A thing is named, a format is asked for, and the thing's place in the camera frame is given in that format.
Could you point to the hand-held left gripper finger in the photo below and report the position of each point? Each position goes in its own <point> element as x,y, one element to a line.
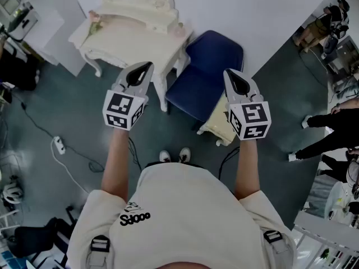
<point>147,80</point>
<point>124,73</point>

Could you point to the white dressing table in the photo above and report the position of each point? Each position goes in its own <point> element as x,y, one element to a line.
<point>131,42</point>

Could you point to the blue upholstered chair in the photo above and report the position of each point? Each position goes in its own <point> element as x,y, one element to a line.
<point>206,63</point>

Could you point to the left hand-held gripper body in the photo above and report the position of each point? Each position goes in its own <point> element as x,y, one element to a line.
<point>123,109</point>

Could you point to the person's cream shirt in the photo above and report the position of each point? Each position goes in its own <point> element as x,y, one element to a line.
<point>185,214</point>

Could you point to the person's right forearm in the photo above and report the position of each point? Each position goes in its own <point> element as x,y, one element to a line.
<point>246,167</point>

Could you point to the black bag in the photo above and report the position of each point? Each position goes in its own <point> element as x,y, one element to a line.
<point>16,69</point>

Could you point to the person's left forearm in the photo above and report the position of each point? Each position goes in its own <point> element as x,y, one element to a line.
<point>116,164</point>

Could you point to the person's white shoe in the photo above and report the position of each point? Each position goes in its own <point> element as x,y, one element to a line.
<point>185,154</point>
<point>165,155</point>

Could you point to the white helmet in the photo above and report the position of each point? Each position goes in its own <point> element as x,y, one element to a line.
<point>12,192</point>

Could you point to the pink artificial flower stem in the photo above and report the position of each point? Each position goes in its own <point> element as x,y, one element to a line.
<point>94,25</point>

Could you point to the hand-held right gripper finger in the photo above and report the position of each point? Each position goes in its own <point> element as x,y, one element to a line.
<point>251,84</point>
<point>227,88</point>

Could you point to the white power strip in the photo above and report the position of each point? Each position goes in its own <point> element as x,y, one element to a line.
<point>59,145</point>

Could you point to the person's right white shoe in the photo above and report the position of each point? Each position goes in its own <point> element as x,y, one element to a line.
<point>185,154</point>

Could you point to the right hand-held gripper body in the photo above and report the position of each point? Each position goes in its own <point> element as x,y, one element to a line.
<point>249,119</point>

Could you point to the person's left white shoe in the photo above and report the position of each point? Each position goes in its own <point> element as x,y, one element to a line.
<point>165,155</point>

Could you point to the white shelf unit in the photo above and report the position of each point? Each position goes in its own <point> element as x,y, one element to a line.
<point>322,234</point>

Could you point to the grey machine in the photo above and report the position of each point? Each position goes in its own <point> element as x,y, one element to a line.
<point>23,24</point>

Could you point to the black office chair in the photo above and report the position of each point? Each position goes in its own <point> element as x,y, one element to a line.
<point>36,240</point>

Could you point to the cream stool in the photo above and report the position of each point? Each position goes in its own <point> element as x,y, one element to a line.
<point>217,122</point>

